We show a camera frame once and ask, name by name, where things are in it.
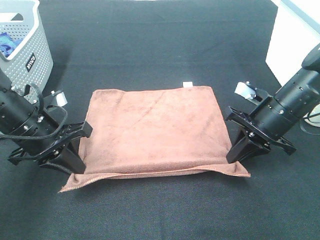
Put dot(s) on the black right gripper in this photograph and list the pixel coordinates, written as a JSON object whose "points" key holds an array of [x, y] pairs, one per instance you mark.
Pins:
{"points": [[263, 127]]}

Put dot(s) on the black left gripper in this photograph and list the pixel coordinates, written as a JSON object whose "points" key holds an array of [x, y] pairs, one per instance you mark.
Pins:
{"points": [[42, 140]]}

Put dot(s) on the brown microfiber towel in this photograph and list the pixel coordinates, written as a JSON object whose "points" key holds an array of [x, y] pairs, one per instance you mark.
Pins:
{"points": [[154, 133]]}

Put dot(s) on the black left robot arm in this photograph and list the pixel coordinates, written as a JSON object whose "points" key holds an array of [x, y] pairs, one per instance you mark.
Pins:
{"points": [[31, 97]]}

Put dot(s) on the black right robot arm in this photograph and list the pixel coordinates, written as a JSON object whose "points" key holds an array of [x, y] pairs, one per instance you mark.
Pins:
{"points": [[301, 94]]}

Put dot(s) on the grey perforated laundry basket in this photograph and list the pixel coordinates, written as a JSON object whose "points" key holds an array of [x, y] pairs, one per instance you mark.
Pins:
{"points": [[31, 61]]}

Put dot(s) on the blue towel in basket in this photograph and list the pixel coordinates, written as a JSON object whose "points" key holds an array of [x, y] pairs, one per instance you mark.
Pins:
{"points": [[7, 44]]}

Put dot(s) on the white plastic bin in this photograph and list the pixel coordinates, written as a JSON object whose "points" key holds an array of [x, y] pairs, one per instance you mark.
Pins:
{"points": [[296, 31]]}

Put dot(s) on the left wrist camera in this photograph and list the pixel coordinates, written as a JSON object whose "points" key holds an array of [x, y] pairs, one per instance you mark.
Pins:
{"points": [[56, 98]]}

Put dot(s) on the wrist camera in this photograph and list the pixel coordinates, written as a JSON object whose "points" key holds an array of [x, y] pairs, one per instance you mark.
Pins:
{"points": [[250, 93], [56, 98]]}

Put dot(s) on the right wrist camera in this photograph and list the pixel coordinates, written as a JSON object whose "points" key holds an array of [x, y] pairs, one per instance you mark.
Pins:
{"points": [[250, 93]]}

